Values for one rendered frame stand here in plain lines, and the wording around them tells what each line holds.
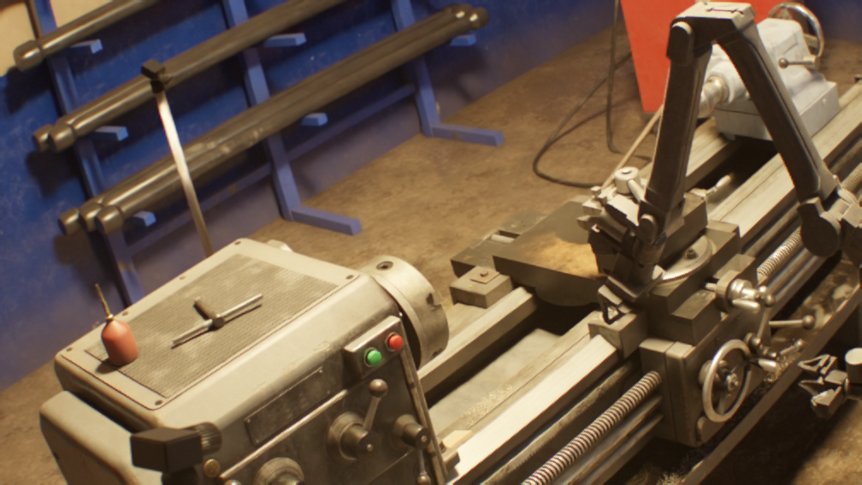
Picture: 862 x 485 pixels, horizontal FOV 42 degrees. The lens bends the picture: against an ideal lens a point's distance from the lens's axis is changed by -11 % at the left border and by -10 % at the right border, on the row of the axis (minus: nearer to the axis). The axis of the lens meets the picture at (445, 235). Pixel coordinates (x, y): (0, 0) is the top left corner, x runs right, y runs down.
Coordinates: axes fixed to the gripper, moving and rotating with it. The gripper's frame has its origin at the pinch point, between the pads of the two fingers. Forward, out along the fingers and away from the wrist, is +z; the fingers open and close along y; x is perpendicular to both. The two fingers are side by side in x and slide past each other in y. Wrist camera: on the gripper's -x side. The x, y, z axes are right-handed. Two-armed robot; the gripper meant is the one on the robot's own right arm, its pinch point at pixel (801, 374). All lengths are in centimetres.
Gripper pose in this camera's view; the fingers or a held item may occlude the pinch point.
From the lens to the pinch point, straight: 288.2
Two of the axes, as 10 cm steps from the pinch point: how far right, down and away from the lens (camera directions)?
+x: 6.7, -5.0, 5.5
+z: -6.9, -1.6, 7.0
